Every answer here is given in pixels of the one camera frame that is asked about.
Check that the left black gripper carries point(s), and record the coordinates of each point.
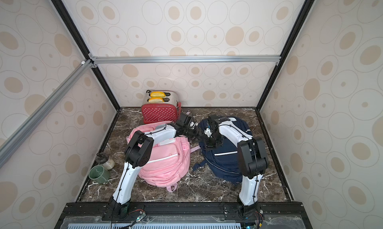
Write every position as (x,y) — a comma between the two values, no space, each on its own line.
(196,134)

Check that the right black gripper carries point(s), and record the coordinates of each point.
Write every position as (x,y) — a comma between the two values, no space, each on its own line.
(211,139)

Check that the navy blue backpack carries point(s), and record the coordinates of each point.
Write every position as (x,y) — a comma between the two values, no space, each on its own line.
(222,161)

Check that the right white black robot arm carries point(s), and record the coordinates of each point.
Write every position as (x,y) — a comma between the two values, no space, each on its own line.
(251,156)

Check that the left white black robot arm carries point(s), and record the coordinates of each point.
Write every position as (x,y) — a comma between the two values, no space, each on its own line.
(137,155)

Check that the pink backpack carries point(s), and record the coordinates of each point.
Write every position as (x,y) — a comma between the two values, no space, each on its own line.
(170,156)

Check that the red polka dot toaster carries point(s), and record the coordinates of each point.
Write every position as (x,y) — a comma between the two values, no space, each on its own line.
(169,110)

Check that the right yellow toast slice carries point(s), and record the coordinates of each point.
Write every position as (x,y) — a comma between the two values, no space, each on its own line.
(156,100)

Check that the yellow toast slice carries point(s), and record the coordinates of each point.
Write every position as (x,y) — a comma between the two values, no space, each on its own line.
(158,94)
(156,100)

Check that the left yellow toast slice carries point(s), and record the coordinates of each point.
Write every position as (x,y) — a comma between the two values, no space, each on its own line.
(158,94)

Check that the small glass jar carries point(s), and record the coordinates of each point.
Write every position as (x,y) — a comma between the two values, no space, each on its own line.
(105,160)

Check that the green ceramic mug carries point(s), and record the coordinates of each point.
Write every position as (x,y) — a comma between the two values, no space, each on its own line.
(99,174)

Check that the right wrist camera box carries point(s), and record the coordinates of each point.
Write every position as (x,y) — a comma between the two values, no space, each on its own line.
(208,132)

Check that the horizontal aluminium frame bar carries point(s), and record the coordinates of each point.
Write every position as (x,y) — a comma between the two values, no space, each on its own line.
(186,59)

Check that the black right corner post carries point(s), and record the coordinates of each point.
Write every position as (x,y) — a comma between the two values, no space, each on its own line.
(303,13)

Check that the black corner post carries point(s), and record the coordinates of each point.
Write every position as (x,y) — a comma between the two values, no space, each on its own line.
(82,46)
(303,13)

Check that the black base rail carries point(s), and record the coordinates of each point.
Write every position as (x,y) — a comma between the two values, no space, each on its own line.
(151,215)

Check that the diagonal aluminium frame bar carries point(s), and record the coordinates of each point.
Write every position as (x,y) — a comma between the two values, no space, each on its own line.
(12,144)

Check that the black left corner post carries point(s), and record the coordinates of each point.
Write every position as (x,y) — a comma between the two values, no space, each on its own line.
(82,46)

